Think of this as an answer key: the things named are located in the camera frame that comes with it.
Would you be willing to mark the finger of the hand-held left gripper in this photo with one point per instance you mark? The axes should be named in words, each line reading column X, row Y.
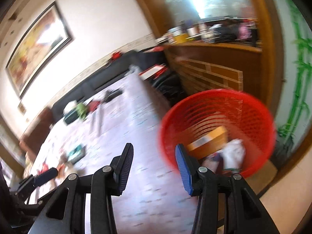
column 46, row 176

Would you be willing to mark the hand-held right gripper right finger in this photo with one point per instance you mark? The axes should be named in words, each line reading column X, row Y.
column 183, row 170

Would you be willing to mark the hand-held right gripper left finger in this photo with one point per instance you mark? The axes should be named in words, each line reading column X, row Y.
column 124, row 168

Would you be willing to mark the red plastic waste basket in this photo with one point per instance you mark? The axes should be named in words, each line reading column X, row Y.
column 185, row 107

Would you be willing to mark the teal small box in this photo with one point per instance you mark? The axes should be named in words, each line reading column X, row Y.
column 76, row 153

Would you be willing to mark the small cardboard box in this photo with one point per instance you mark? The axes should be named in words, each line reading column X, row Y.
column 209, row 141

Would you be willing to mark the brown chair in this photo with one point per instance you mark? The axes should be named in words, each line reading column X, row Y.
column 36, row 131

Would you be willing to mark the white crumpled paper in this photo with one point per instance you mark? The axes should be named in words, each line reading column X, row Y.
column 234, row 153

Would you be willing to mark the dark green tissue box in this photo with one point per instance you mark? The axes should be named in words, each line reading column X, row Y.
column 70, row 117

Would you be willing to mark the red flat packet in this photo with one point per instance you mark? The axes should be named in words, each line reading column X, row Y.
column 94, row 105

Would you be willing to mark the green crumpled packet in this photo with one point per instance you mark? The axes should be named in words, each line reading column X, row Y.
column 81, row 111

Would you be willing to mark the black flat case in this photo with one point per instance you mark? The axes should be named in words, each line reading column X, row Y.
column 112, row 95

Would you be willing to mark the black bag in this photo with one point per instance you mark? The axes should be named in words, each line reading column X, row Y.
column 167, row 86

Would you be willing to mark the black leather headboard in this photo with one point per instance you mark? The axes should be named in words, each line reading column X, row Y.
column 102, row 80

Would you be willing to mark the white crumpled cloth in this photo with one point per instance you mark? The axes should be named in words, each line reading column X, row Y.
column 133, row 69

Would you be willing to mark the red and white box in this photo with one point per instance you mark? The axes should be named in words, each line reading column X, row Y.
column 153, row 72

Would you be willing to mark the flat cardboard sheet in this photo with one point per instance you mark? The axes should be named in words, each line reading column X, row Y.
column 212, row 74

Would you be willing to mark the red ornament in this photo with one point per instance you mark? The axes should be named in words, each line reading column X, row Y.
column 115, row 55

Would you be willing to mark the wooden cabinet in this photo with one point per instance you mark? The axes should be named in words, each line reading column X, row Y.
column 241, row 56

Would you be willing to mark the yellow box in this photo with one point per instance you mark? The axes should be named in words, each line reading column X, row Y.
column 180, row 38

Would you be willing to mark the white cup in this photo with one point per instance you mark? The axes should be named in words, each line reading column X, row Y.
column 192, row 31

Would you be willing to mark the pink bag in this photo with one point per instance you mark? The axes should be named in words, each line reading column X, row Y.
column 244, row 32

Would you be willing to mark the framed wall painting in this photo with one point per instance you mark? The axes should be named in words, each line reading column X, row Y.
column 36, row 46

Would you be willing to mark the green bamboo wall sticker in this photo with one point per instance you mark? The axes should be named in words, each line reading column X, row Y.
column 299, row 53

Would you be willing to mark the large wall mirror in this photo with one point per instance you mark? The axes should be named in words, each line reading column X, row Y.
column 195, row 0

